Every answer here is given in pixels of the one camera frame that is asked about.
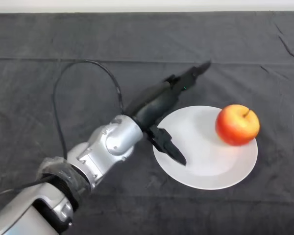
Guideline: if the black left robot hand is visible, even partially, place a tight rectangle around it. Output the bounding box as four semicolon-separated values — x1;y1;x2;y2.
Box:
124;60;212;166

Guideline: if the red yellow apple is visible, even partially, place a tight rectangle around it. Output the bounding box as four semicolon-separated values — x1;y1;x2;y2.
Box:
215;104;261;147

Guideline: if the white round plate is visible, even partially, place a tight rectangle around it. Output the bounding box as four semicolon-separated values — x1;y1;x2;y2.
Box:
152;105;258;190

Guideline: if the black table cloth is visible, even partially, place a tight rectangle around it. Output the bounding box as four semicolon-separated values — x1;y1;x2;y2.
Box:
0;12;294;235

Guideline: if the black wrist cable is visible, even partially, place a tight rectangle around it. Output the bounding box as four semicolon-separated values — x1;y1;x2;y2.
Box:
0;60;125;199

